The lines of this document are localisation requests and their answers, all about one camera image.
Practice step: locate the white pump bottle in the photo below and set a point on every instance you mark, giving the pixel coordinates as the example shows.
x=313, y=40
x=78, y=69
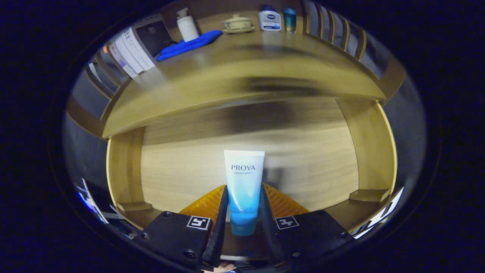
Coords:
x=187, y=28

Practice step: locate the white blue lotion bottle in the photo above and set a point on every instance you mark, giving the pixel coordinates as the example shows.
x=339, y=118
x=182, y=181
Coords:
x=269, y=21

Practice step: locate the wooden countertop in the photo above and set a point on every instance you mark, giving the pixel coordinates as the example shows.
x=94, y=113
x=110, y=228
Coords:
x=227, y=64

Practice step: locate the beige lidded ceramic cup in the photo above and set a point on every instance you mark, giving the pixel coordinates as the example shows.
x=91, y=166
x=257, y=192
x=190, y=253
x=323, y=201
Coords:
x=238, y=24

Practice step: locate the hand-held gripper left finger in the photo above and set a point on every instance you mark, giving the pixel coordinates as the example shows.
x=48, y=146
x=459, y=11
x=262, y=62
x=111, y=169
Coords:
x=219, y=235

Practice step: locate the teal slim bottle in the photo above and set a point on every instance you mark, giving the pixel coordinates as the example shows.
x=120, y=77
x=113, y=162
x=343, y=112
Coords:
x=290, y=21

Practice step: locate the wooden drawer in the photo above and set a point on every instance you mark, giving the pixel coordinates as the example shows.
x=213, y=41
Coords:
x=182, y=170

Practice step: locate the blue folded cloth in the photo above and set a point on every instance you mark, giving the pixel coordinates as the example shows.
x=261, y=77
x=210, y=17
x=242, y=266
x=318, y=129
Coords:
x=189, y=44

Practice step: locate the blue white cream tube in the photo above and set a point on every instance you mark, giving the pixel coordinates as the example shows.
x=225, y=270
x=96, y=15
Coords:
x=244, y=182

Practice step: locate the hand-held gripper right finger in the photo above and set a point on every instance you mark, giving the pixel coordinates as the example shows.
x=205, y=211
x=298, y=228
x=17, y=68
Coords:
x=269, y=235

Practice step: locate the thin white book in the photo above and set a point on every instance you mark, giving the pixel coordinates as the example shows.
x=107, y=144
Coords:
x=130, y=55

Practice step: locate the thick white dark book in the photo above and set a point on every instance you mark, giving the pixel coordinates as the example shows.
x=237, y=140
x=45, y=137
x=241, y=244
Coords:
x=155, y=38

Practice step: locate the purple spine book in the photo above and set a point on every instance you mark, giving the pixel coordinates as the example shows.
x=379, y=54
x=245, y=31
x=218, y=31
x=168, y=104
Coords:
x=121, y=60

